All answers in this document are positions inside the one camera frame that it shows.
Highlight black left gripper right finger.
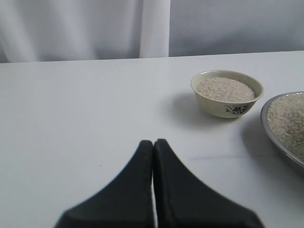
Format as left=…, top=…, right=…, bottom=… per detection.
left=153, top=139, right=264, bottom=228

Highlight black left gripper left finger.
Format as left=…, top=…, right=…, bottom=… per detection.
left=55, top=140, right=154, bottom=228

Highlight cream ceramic rice bowl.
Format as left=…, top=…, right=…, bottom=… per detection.
left=190, top=70, right=264, bottom=119

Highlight white rice grains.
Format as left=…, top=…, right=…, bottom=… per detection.
left=196, top=77, right=256, bottom=103

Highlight rice in metal tray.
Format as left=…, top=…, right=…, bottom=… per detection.
left=267, top=93, right=304, bottom=161

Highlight round metal tray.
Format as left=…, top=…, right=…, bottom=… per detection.
left=260, top=91, right=304, bottom=176

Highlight white backdrop curtain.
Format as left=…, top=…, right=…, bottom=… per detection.
left=0, top=0, right=304, bottom=63

